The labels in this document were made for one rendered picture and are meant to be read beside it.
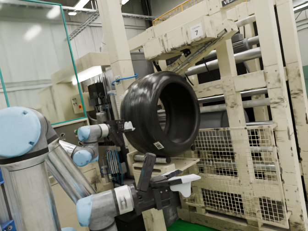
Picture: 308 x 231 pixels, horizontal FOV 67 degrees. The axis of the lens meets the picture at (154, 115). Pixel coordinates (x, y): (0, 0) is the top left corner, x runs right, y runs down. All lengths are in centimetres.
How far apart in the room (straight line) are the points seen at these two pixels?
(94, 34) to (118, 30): 1093
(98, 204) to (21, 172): 21
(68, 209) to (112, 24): 144
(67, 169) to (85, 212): 17
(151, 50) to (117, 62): 29
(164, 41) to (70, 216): 151
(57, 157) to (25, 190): 16
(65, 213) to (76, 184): 121
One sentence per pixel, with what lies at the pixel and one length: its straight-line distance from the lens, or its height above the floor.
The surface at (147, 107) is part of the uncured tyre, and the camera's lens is 140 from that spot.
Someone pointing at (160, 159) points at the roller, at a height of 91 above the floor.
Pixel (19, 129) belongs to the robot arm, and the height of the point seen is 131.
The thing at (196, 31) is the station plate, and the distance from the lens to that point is 167.
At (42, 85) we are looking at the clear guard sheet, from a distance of 194.
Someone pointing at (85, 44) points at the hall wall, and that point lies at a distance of 1240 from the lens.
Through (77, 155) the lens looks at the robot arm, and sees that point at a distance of 114.
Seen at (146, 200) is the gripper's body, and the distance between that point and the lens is 73.
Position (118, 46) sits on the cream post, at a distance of 187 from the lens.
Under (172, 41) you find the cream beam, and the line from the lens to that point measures 180.
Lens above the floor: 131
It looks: 4 degrees down
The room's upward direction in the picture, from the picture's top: 11 degrees counter-clockwise
